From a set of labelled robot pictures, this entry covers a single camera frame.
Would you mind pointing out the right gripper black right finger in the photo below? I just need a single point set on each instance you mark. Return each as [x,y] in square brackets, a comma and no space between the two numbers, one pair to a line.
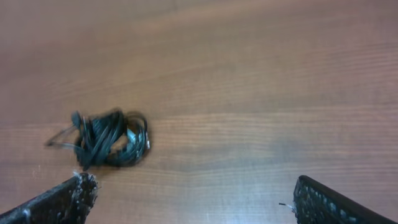
[315,203]

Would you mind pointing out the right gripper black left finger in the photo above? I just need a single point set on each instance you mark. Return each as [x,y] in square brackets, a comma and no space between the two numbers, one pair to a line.
[67,203]

